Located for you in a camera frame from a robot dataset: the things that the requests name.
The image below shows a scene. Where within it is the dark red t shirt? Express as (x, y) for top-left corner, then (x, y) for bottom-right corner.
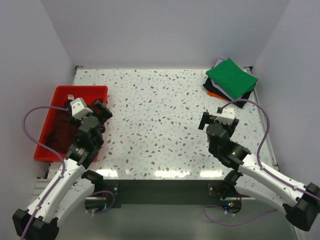
(45, 97), (113, 155)

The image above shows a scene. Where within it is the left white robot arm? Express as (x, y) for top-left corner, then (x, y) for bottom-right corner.
(12, 97), (116, 240)

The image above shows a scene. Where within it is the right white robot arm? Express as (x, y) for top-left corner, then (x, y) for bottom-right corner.
(198, 110), (320, 232)

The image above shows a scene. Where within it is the orange folded t shirt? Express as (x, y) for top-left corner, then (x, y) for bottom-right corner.
(207, 91), (227, 100)

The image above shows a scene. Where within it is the black folded t shirt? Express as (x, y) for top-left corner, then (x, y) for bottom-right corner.
(203, 61), (258, 102)

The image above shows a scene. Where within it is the lilac folded t shirt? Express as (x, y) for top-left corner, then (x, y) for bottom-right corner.
(211, 57), (257, 103)

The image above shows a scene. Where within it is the green folded t shirt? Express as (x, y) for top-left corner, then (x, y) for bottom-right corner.
(205, 58), (259, 100)

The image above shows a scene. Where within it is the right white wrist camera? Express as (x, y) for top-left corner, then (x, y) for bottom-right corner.
(216, 107), (235, 125)

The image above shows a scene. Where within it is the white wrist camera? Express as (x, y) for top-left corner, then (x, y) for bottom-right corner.
(70, 97), (93, 120)
(216, 107), (235, 125)

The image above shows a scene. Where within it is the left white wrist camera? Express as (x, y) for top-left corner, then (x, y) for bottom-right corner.
(70, 97), (93, 120)

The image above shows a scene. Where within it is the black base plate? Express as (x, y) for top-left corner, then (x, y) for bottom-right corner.
(74, 178), (252, 210)

